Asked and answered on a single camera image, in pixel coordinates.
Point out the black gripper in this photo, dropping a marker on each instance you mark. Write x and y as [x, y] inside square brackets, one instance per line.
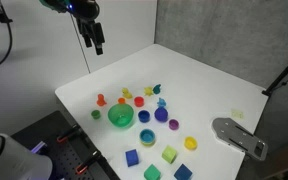
[85, 26]

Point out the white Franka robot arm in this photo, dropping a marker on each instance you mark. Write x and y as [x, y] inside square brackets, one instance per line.
[80, 7]

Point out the large green bowl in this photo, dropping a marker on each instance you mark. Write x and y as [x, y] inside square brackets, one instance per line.
[120, 115]

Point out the light blue bowl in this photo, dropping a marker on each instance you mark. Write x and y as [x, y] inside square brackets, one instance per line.
[147, 137]

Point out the orange toy figure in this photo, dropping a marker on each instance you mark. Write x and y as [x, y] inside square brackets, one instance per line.
[101, 100]

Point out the yellow toy duck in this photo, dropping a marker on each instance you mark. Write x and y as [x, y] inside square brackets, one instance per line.
[126, 93]

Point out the small orange cup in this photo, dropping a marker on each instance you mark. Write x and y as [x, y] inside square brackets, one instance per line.
[121, 100]

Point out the small green cup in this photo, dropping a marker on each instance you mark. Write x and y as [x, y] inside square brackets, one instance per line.
[96, 114]

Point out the yellow toy star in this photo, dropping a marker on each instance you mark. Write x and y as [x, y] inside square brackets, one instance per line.
[148, 91]

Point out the small red cup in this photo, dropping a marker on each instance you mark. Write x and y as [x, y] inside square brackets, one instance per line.
[139, 101]

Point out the teal toy figure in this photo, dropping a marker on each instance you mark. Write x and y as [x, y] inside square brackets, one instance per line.
[157, 89]

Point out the small blue cup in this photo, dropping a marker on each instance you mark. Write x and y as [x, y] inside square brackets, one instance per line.
[144, 116]

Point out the blue toy figure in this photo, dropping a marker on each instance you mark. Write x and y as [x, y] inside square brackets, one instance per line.
[161, 102]

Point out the small purple cup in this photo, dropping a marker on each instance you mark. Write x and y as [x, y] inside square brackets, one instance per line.
[173, 124]

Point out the purple glowing light strip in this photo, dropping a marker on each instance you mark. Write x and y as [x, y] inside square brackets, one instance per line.
[38, 146]

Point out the black perforated base board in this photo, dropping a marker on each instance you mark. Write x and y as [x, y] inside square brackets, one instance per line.
[60, 156]

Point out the light green cube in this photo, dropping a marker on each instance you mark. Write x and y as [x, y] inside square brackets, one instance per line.
[169, 154]

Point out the small yellow cup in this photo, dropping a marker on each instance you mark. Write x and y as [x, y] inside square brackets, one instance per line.
[190, 143]

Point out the dark blue cube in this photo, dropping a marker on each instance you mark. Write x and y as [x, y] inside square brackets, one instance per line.
[183, 173]

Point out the pale yellow sticky note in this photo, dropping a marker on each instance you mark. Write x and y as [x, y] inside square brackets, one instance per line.
[237, 113]

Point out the grey metal plate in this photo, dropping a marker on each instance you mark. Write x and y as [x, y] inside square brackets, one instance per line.
[239, 138]

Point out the black stand pole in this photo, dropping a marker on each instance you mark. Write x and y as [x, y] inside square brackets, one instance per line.
[284, 73]

